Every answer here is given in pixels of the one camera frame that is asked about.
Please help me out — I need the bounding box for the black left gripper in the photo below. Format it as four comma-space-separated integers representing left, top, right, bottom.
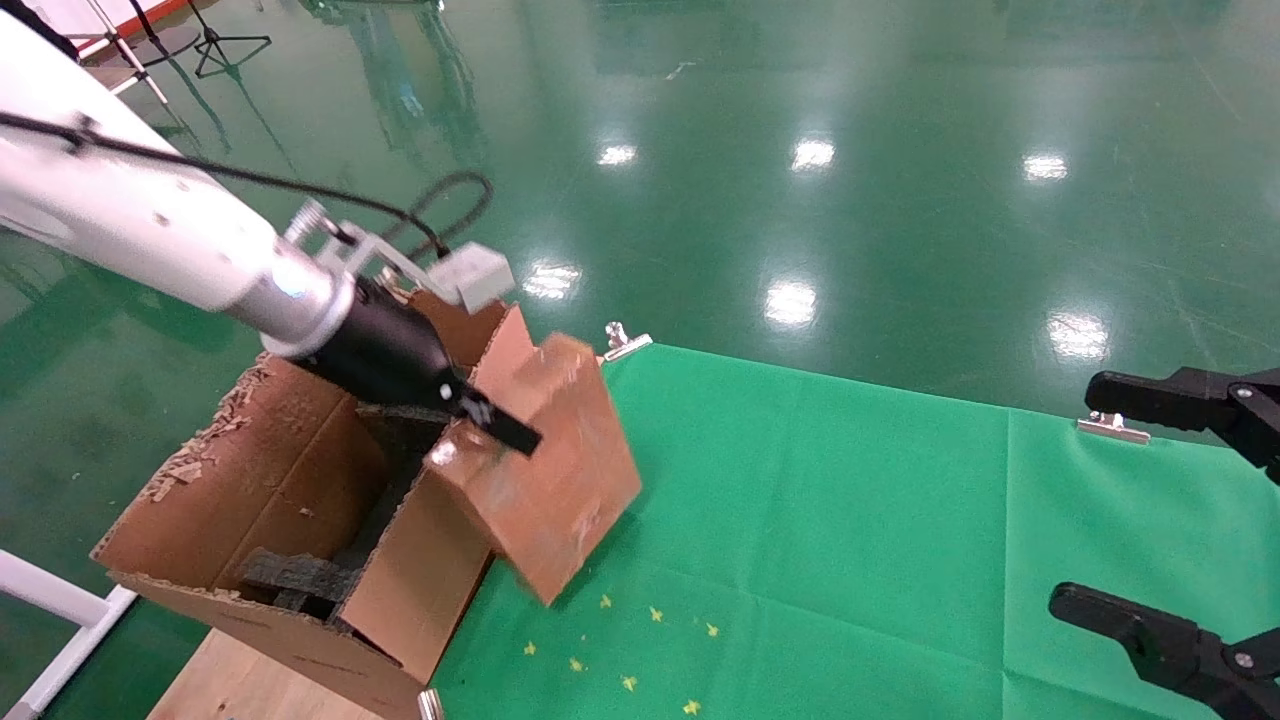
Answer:
295, 278, 544, 457

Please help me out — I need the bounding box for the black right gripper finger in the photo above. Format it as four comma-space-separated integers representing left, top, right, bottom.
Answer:
1085, 367, 1280, 483
1048, 583, 1280, 720

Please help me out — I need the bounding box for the small brown cardboard box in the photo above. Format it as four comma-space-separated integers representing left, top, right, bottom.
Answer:
425, 333, 643, 607

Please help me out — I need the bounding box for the large open cardboard carton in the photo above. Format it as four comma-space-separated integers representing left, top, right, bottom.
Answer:
92, 288, 536, 720

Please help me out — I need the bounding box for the black foam insert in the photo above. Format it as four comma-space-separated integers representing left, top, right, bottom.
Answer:
355, 400, 453, 561
240, 548, 361, 616

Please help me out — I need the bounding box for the green tablecloth with yellow stars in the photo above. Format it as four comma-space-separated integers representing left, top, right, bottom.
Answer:
430, 343, 1280, 720

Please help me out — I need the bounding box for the black tripod stand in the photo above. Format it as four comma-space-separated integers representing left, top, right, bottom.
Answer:
190, 0, 273, 79

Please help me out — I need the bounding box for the white stand leg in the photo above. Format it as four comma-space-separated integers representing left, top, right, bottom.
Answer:
85, 0, 171, 106

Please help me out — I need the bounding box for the black stand with round base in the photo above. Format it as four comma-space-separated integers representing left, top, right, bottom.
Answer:
125, 0, 201, 67

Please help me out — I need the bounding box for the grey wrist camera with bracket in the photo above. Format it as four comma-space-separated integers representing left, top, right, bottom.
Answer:
285, 200, 517, 312

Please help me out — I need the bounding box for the black camera cable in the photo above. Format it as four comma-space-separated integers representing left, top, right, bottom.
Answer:
0, 110, 494, 263

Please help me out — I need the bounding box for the white metal table frame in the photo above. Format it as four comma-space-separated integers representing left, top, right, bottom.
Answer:
0, 548, 138, 720

